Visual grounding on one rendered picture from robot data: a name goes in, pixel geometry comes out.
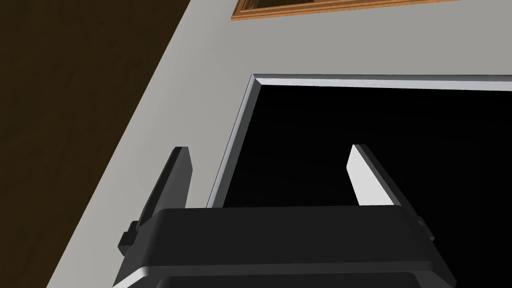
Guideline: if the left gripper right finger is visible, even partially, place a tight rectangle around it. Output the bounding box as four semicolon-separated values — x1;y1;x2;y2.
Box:
345;143;415;209

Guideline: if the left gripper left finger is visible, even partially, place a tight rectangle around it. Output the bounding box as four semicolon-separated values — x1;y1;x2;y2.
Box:
135;146;193;232

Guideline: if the black silver-framed panel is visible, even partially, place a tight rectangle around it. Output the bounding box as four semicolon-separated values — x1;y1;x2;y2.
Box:
206;73;512;288

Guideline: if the wooden framed picture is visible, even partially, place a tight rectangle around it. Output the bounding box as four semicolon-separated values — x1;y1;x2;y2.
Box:
231;0;461;22

